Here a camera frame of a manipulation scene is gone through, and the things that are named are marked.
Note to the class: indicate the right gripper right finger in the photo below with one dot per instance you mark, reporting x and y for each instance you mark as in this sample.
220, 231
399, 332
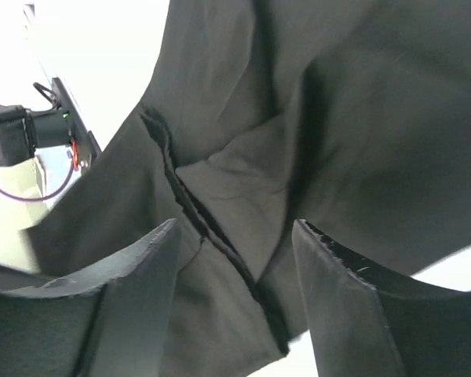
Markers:
367, 320

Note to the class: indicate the black long sleeve shirt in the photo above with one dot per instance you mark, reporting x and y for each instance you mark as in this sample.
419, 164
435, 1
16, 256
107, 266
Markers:
353, 115

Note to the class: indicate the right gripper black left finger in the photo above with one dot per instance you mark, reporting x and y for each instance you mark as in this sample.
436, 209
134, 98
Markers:
107, 319

